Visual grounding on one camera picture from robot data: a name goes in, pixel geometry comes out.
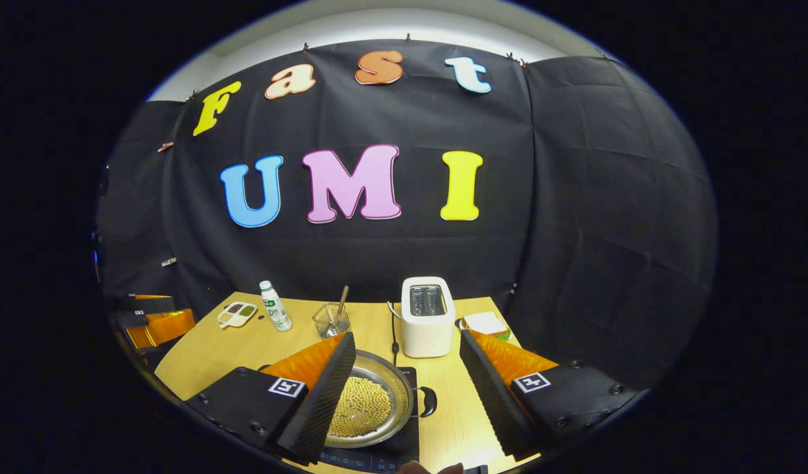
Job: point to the white toaster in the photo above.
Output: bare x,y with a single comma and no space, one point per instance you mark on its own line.
429,332

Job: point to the red clip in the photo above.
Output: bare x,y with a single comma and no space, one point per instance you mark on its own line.
166,146

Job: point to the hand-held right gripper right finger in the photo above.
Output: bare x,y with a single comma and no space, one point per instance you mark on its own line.
496,401

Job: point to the sandwich on plate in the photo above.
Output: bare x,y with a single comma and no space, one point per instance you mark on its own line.
486,324

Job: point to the white drink bottle green label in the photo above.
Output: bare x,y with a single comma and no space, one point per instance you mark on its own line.
276,309

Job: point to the black induction cooktop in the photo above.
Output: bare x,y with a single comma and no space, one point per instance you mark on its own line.
397,447

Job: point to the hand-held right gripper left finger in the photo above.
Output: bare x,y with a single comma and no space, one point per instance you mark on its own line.
318,408

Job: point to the white divided dish with beans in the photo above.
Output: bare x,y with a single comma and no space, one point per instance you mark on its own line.
237,314

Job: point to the black backdrop cloth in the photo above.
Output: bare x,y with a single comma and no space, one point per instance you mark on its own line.
575,230

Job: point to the pile of yellow soybeans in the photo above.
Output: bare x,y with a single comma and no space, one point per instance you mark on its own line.
364,408

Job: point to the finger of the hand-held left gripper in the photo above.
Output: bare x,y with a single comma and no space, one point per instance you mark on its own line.
166,326
147,305

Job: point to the grey metal clip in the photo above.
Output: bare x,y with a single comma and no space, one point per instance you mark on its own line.
168,262

